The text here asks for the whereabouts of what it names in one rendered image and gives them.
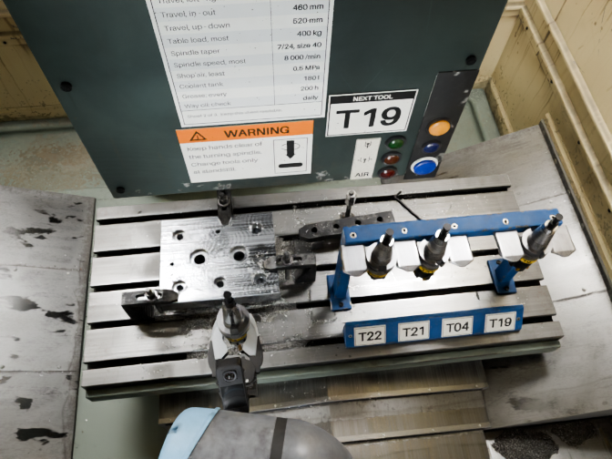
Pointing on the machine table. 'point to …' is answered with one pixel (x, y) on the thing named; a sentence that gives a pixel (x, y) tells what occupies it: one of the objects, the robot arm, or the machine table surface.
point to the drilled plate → (264, 242)
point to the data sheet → (244, 58)
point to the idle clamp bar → (324, 230)
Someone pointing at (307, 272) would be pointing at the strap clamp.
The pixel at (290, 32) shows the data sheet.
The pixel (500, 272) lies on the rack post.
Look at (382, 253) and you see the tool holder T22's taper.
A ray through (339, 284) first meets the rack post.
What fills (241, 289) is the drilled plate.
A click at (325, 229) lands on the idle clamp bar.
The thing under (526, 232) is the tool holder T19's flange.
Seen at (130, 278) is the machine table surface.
